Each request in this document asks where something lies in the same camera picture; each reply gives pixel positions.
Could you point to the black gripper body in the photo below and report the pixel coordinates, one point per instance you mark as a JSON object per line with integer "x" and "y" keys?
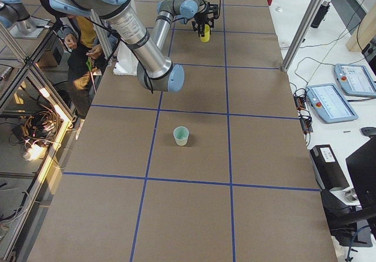
{"x": 200, "y": 19}

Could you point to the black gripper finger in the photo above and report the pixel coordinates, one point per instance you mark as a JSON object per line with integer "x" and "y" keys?
{"x": 201, "y": 30}

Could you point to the yellow plastic cup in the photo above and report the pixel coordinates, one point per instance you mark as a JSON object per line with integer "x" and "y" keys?
{"x": 205, "y": 37}

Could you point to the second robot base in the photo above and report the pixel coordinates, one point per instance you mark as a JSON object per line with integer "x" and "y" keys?
{"x": 16, "y": 18}

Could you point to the green plastic cup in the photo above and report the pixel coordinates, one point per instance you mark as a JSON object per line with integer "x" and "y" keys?
{"x": 181, "y": 135}

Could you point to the person in yellow shirt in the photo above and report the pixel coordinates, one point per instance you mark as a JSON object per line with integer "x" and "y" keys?
{"x": 79, "y": 36}

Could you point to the black water bottle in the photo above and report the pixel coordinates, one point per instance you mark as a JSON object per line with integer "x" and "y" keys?
{"x": 321, "y": 13}

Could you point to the near teach pendant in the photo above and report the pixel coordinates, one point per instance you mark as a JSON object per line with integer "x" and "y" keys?
{"x": 330, "y": 104}

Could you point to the teach pendant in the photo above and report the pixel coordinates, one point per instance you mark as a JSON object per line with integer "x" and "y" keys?
{"x": 330, "y": 104}
{"x": 355, "y": 80}

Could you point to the far teach pendant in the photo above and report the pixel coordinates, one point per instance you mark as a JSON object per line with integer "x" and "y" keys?
{"x": 355, "y": 80}

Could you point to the black box with label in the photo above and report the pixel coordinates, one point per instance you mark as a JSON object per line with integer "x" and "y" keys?
{"x": 327, "y": 170}

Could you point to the black computer monitor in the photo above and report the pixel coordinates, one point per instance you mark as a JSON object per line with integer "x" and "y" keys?
{"x": 361, "y": 168}

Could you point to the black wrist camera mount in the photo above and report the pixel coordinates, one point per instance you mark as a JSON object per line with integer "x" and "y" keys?
{"x": 212, "y": 13}

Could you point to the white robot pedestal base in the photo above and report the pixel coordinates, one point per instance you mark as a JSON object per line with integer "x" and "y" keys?
{"x": 126, "y": 62}

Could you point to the aluminium frame post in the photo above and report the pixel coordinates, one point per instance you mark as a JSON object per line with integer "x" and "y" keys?
{"x": 306, "y": 21}

